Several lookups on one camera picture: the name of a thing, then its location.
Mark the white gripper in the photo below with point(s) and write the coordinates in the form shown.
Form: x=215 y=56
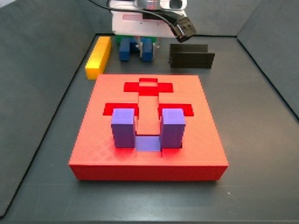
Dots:
x=132 y=23

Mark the blue U-shaped block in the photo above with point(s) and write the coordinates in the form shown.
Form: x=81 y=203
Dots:
x=127 y=48

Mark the black angle fixture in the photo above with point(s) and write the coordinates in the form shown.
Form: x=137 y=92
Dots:
x=189 y=56

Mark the green arch block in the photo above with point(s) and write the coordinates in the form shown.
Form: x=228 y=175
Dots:
x=120 y=37

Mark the yellow long bar block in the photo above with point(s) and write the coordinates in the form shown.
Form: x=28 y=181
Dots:
x=97 y=58

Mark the purple U-shaped block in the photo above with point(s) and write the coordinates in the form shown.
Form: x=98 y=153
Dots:
x=169 y=139

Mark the red slotted base block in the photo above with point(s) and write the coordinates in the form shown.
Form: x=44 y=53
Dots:
x=97 y=160

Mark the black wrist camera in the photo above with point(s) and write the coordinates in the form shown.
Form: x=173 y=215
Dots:
x=179 y=23

